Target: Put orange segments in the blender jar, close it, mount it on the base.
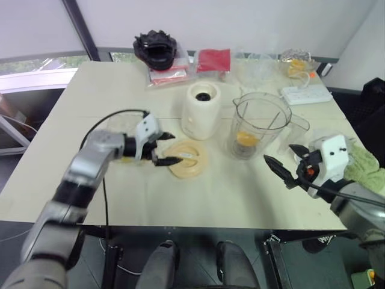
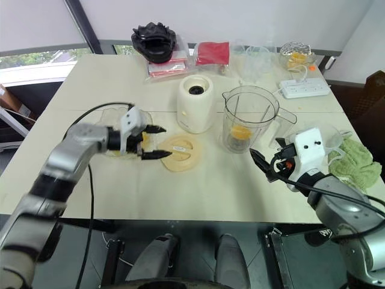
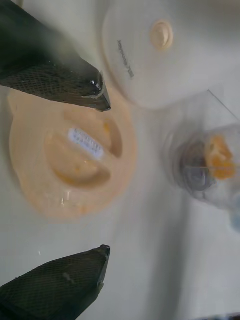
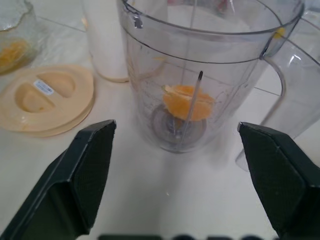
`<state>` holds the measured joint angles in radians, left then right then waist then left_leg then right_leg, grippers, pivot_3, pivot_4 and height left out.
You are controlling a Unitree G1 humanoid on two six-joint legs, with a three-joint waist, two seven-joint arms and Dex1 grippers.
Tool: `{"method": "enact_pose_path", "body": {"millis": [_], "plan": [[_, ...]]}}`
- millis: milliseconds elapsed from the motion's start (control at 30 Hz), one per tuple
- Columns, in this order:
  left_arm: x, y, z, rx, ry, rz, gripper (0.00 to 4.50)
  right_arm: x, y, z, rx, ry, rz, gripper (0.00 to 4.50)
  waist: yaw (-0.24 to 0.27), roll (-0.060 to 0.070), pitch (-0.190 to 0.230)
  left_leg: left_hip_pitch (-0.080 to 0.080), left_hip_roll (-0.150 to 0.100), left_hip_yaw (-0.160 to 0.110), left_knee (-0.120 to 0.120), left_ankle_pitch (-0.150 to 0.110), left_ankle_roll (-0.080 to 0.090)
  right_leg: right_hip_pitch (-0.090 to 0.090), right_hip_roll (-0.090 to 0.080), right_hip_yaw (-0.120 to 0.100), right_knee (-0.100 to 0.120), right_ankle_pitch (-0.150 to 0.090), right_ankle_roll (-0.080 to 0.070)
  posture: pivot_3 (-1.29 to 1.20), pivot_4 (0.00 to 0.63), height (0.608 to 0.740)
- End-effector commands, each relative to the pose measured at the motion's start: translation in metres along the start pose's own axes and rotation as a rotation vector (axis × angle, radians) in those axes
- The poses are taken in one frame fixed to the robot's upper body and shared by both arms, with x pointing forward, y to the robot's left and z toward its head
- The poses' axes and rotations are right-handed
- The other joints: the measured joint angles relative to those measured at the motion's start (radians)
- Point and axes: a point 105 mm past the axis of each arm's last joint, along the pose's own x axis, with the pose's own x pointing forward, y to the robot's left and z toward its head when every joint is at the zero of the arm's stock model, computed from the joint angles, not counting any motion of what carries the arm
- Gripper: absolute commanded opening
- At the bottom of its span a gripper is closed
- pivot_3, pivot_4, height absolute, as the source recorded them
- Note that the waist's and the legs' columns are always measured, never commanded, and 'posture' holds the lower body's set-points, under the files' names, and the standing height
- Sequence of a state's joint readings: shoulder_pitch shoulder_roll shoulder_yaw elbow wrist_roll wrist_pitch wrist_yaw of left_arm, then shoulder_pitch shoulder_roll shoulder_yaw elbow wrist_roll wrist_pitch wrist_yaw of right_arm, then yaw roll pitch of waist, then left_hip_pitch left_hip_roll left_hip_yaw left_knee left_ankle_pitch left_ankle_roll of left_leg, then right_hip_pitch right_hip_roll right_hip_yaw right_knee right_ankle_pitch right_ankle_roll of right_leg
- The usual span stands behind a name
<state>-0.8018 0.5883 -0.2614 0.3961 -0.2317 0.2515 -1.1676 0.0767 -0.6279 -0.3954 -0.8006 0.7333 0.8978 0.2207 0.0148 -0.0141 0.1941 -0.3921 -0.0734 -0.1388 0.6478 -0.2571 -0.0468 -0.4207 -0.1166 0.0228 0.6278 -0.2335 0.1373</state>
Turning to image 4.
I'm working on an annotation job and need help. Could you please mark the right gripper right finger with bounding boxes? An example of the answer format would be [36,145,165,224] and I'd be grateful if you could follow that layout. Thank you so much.
[236,121,320,240]

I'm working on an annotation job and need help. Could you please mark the large peeled orange piece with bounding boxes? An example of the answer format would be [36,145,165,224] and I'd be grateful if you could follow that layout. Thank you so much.
[161,84,216,122]

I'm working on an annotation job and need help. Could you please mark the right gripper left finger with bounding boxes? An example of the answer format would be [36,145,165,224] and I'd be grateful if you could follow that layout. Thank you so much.
[0,119,117,240]

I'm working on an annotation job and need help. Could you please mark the glass bowl with orange pieces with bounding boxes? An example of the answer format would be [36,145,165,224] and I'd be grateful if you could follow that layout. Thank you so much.
[0,0,39,76]

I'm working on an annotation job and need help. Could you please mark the clear blender jar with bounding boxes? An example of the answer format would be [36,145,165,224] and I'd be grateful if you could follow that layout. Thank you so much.
[116,0,320,174]

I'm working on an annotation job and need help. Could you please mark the cream blender base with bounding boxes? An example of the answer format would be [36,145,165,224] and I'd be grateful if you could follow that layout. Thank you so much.
[81,0,131,84]

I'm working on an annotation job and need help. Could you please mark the small peeled orange piece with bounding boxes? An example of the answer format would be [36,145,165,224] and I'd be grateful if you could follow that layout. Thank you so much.
[0,39,30,72]

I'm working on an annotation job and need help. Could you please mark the cream blender lid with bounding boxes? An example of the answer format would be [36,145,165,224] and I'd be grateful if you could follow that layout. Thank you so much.
[0,64,96,138]

